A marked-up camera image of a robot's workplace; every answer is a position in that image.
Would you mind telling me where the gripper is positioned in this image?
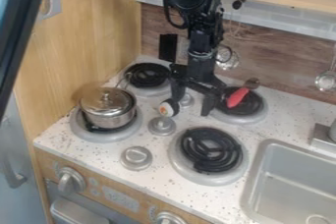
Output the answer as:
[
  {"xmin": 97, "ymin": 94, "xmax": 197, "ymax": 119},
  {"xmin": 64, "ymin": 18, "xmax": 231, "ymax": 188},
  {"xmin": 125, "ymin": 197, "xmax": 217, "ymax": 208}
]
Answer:
[{"xmin": 168, "ymin": 50, "xmax": 229, "ymax": 118}]

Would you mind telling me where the silver pot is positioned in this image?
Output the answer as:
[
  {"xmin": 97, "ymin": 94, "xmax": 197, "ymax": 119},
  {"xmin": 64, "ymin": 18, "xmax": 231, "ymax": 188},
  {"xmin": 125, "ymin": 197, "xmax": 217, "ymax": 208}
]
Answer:
[{"xmin": 77, "ymin": 72, "xmax": 140, "ymax": 131}]

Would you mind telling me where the silver pot lid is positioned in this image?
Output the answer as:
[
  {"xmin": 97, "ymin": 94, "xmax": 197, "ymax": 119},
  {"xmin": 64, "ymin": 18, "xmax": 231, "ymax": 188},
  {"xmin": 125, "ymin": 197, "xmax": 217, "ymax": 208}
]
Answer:
[{"xmin": 79, "ymin": 86, "xmax": 136, "ymax": 118}]

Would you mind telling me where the toy sushi roll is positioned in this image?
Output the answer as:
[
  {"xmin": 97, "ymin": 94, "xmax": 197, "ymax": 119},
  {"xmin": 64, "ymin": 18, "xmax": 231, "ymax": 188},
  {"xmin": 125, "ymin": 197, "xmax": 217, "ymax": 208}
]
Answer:
[{"xmin": 157, "ymin": 97, "xmax": 183, "ymax": 118}]

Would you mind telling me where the red toy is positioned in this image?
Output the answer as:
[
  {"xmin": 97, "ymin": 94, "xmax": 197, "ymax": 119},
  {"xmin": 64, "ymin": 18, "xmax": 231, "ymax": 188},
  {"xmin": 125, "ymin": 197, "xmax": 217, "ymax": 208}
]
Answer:
[{"xmin": 225, "ymin": 77, "xmax": 261, "ymax": 110}]

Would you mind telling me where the toy stove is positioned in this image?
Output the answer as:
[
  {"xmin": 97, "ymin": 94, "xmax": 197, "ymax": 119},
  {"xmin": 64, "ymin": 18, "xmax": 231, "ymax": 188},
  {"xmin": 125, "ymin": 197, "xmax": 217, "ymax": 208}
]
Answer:
[{"xmin": 68, "ymin": 61, "xmax": 271, "ymax": 188}]

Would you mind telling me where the black tool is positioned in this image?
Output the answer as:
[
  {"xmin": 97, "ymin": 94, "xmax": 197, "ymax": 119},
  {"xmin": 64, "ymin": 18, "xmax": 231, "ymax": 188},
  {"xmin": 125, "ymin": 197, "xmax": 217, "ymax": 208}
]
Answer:
[{"xmin": 157, "ymin": 32, "xmax": 181, "ymax": 63}]

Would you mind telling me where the toy sink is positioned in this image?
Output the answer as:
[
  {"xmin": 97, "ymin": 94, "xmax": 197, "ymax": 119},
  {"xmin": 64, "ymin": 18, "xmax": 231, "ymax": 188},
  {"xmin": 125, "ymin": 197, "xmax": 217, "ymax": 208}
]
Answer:
[{"xmin": 239, "ymin": 138, "xmax": 336, "ymax": 224}]

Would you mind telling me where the silver ladle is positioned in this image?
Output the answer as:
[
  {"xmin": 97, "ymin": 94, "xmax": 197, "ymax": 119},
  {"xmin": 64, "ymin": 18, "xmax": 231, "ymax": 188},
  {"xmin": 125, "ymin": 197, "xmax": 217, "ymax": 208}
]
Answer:
[{"xmin": 313, "ymin": 42, "xmax": 336, "ymax": 93}]

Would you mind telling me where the tap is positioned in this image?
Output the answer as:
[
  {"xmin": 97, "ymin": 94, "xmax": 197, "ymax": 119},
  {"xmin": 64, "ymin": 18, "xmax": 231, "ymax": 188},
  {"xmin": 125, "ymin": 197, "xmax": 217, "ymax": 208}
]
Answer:
[{"xmin": 307, "ymin": 117, "xmax": 336, "ymax": 154}]

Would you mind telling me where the toy refrigerator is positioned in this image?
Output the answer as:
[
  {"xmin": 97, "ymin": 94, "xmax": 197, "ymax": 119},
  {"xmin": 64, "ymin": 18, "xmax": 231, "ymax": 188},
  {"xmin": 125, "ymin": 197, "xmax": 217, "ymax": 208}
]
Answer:
[{"xmin": 0, "ymin": 0, "xmax": 64, "ymax": 224}]

